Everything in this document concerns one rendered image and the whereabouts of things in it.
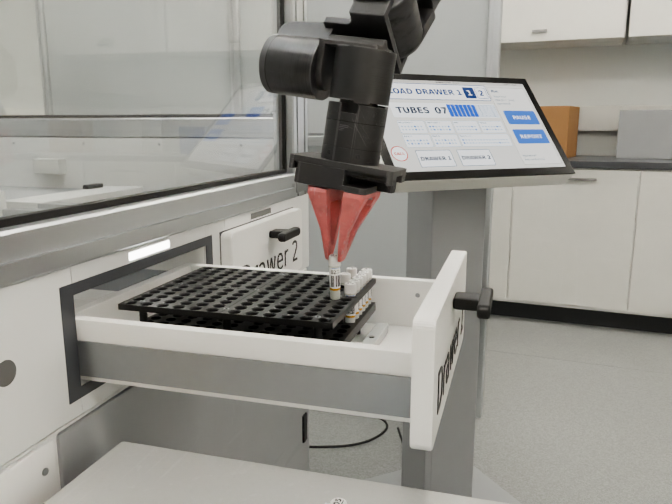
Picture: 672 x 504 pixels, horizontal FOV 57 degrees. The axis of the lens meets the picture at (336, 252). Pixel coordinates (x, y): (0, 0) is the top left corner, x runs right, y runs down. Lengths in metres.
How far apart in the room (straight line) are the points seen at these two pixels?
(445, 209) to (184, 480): 1.07
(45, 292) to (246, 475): 0.24
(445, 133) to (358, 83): 0.91
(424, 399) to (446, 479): 1.30
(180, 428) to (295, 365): 0.33
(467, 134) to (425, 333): 1.07
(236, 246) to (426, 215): 0.74
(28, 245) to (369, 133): 0.31
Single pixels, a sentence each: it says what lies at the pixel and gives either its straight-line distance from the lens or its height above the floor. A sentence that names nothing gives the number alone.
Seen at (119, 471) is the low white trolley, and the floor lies 0.76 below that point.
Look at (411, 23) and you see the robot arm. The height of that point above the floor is 1.17.
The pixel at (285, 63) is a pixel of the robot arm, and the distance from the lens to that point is 0.61.
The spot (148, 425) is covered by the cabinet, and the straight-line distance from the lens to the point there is 0.77.
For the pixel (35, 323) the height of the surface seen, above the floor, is 0.91.
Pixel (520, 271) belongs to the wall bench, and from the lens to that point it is 3.60.
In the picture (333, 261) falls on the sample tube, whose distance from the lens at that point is 0.61.
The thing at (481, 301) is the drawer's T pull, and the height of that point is 0.91.
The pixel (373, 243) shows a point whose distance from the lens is 2.38.
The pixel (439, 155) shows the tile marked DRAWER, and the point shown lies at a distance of 1.42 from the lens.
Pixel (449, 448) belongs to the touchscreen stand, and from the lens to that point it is 1.75.
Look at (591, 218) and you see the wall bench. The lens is 3.53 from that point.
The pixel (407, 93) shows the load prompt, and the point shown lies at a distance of 1.51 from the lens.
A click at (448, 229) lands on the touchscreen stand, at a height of 0.83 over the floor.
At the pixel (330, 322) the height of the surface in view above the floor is 0.90.
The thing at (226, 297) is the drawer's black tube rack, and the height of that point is 0.90.
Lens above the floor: 1.07
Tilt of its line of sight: 11 degrees down
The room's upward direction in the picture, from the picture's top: straight up
